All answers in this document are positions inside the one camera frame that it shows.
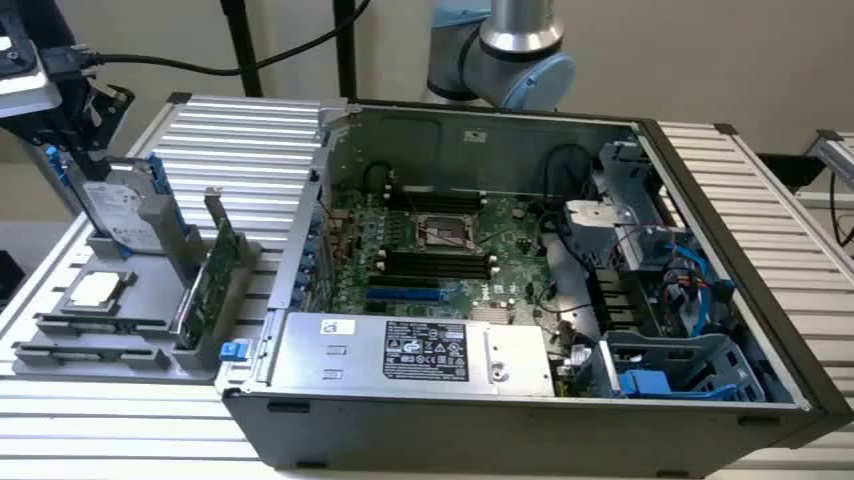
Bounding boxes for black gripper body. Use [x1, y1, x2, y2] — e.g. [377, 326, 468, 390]
[0, 74, 102, 152]

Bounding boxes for green GPU card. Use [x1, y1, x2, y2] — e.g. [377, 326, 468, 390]
[176, 185, 246, 352]

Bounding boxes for black expansion slot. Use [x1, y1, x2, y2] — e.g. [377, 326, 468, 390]
[366, 277, 442, 290]

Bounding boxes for blue expansion slot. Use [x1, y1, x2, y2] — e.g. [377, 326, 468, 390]
[362, 287, 446, 304]

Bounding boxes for hard disk with blue rails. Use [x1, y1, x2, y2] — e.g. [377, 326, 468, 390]
[42, 143, 169, 253]

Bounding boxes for black stand pole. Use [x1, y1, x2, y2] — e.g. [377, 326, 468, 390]
[217, 0, 265, 99]
[330, 0, 357, 99]

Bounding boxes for silver CPU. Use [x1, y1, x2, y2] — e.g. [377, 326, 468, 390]
[64, 271, 129, 310]

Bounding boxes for grey parts rack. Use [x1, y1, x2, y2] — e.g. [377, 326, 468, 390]
[10, 218, 269, 385]

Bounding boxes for RAM stick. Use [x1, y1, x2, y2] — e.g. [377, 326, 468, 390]
[13, 341, 164, 368]

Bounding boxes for CPU socket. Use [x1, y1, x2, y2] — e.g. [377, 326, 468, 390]
[410, 211, 469, 252]

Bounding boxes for silver power supply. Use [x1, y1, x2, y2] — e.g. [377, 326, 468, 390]
[266, 311, 560, 399]

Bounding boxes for green motherboard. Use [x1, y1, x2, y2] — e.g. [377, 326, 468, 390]
[317, 190, 579, 346]

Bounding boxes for silver chipset heatsink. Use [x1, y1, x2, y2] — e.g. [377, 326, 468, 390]
[473, 306, 536, 327]

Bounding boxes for silver drive cage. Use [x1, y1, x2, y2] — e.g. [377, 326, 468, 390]
[560, 140, 679, 274]

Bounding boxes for black fan shroud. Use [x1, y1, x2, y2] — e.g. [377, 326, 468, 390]
[584, 263, 669, 337]

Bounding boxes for open black PC case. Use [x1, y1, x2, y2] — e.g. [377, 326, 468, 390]
[213, 96, 854, 472]

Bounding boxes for grey disk bay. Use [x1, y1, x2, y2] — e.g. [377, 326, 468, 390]
[593, 330, 769, 402]

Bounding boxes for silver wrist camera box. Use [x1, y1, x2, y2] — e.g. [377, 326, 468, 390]
[0, 35, 65, 119]

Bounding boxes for black camera cable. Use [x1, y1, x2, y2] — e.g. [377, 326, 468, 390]
[37, 0, 373, 77]

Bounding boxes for short black wire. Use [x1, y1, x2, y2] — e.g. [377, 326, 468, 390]
[362, 159, 396, 195]

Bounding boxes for black looped wire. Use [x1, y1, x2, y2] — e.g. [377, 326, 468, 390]
[540, 143, 596, 202]

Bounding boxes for blue data wire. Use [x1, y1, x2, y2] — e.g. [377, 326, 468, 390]
[657, 238, 737, 303]

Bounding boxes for thin black cable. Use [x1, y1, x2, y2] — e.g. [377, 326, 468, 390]
[827, 164, 854, 247]

